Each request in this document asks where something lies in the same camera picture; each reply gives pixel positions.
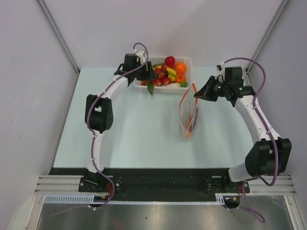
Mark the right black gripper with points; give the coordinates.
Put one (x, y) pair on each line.
(206, 93)

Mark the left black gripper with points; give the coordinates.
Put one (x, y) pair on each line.
(148, 75)

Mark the red strawberry bunch toy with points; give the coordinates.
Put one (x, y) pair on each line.
(161, 76)

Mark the clear zip top bag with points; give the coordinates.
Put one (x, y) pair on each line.
(187, 107)

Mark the brown steak slice toy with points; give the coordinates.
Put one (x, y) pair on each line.
(192, 125)

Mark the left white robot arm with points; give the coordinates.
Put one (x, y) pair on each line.
(99, 109)

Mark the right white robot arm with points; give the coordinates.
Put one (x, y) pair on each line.
(270, 153)

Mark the yellow banana bunch toy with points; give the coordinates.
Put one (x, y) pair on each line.
(171, 73)

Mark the white plastic basket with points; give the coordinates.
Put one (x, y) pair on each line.
(159, 60)

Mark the red apple toy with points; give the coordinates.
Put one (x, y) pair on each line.
(170, 61)

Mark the small tangerine toy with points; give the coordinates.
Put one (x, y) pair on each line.
(180, 78)

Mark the white radish toy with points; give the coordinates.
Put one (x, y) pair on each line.
(174, 85)

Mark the orange fruit toy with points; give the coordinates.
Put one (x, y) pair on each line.
(180, 68)

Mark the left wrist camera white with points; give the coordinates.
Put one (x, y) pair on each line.
(141, 55)

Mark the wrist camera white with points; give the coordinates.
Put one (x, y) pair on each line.
(141, 55)
(220, 68)

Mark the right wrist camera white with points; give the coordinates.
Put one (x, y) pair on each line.
(220, 68)

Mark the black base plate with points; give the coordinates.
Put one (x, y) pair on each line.
(160, 185)

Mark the aluminium frame rail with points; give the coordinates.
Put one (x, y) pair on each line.
(58, 184)

